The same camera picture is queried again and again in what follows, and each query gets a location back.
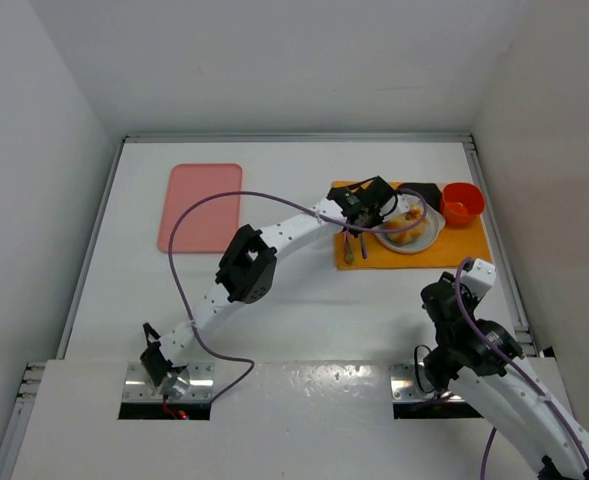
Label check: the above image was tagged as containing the purple iridescent spoon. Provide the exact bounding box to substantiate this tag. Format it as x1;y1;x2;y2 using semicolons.
359;234;368;260

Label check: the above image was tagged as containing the golden bread roll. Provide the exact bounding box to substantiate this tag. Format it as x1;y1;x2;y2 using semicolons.
384;204;429;245

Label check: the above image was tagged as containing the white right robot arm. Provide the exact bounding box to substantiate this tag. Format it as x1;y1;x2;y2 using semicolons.
421;269;589;479

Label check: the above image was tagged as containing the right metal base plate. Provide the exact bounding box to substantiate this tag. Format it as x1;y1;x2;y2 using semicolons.
389;361;463;405

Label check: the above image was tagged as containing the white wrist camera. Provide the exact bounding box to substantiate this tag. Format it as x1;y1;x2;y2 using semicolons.
461;258;497;300
381;194;415;221

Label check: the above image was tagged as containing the orange cup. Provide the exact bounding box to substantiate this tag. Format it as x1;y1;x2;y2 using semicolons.
440;182;486;227

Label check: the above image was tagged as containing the orange placemat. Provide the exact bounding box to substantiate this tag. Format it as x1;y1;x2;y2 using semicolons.
334;215;492;270

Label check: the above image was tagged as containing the black coaster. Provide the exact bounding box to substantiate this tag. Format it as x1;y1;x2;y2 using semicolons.
396;182;442;210

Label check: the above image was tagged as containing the metal base plate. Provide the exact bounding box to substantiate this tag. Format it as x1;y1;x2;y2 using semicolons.
389;361;463;405
121;362;214;404

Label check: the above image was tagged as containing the black short cable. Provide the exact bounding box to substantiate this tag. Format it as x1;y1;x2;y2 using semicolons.
412;344;438;397

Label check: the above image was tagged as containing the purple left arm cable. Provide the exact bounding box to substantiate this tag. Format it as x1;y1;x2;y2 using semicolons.
166;187;430;406

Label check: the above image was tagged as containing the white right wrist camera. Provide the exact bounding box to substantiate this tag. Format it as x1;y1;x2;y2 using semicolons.
461;258;497;300

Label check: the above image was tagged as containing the pink cutting board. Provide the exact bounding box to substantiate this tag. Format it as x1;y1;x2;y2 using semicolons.
157;163;243;254

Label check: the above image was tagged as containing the clear glass plate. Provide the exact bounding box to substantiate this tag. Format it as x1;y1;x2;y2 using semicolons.
375;195;445;254

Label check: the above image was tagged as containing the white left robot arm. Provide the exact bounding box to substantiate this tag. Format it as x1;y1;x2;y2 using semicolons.
140;176;398;398

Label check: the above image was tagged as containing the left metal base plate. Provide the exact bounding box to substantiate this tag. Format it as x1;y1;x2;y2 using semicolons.
121;362;214;404

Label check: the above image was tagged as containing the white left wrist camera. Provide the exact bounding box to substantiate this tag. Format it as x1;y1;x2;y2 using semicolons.
381;194;415;221

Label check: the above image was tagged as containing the white foam front panel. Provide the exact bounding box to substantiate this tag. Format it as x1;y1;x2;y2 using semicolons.
11;357;589;480

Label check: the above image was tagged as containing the purple iridescent knife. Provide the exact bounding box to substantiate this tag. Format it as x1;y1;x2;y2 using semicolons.
343;231;354;265

